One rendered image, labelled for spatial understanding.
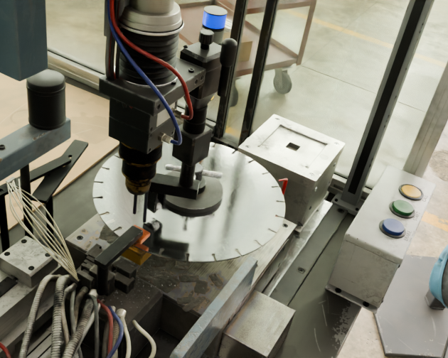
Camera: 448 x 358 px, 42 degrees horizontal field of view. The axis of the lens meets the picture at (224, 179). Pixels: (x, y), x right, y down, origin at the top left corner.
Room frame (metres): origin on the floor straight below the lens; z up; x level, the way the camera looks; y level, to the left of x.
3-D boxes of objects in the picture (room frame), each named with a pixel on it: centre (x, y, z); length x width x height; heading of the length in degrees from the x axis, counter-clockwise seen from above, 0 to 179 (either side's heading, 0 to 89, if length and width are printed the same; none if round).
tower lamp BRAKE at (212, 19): (1.09, 0.08, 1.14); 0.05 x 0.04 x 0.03; 67
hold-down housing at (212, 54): (0.71, 0.06, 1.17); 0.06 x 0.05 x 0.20; 148
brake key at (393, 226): (0.85, -0.33, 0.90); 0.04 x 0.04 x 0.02
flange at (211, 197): (0.78, 0.05, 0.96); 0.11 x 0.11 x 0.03
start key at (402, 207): (0.91, -0.35, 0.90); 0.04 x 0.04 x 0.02
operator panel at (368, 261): (0.92, -0.34, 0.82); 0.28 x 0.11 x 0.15; 157
